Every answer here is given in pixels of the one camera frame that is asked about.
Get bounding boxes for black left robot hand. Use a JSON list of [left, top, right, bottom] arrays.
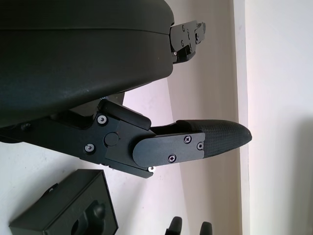
[[0, 0, 252, 179]]

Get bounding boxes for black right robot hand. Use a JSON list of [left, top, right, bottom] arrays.
[[166, 216, 213, 235]]

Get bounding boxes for black camera box base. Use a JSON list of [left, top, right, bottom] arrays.
[[9, 168, 119, 235]]

